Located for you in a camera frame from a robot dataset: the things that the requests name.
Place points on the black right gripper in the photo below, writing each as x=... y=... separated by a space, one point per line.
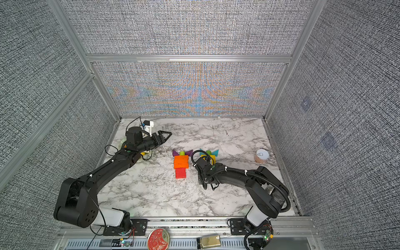
x=200 y=180

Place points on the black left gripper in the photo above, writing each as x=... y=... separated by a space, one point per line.
x=162 y=138

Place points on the orange block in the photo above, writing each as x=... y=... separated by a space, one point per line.
x=181 y=161
x=179 y=166
x=181 y=157

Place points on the red block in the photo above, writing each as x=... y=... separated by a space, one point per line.
x=180 y=171
x=180 y=176

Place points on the yellow block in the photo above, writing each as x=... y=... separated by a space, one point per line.
x=213 y=157
x=210 y=161

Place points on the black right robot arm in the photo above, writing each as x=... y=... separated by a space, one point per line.
x=270 y=196

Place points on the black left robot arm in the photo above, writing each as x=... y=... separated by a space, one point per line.
x=77 y=203

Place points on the white lidded cup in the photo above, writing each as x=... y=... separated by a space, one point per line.
x=261 y=156

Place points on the gold metal box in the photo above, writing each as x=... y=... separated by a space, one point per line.
x=208 y=241

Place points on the red round tin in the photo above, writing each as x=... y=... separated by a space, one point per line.
x=159 y=239

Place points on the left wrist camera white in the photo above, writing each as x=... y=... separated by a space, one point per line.
x=147 y=126

